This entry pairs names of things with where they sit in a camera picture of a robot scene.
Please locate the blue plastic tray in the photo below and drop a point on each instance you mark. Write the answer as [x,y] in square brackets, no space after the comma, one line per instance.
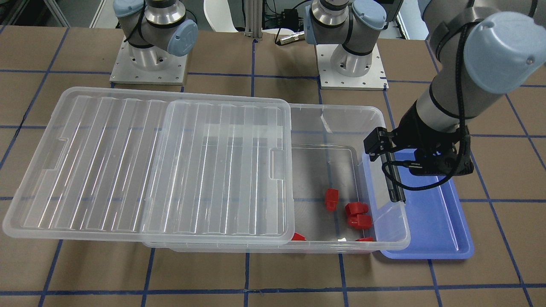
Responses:
[428,225]

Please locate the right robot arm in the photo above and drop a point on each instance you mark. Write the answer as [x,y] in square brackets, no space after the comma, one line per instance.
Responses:
[156,31]

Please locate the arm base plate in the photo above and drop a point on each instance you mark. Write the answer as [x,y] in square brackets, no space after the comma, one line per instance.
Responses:
[151,66]
[340,70]

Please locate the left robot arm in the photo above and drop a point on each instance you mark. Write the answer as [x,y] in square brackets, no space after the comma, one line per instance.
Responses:
[487,48]

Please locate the clear plastic box lid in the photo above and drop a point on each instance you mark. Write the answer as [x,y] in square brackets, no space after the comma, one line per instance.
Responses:
[159,167]

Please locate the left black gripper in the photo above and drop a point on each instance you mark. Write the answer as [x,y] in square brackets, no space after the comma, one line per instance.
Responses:
[413,127]

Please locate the clear plastic storage box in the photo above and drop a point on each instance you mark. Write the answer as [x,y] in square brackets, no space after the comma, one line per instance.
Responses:
[327,142]

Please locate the red block under lid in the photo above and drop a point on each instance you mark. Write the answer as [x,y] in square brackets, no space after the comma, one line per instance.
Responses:
[298,237]

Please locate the aluminium frame post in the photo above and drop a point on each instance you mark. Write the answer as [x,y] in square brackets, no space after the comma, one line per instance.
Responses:
[253,13]

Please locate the white chair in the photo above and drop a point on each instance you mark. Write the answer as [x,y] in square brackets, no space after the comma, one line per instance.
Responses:
[218,15]

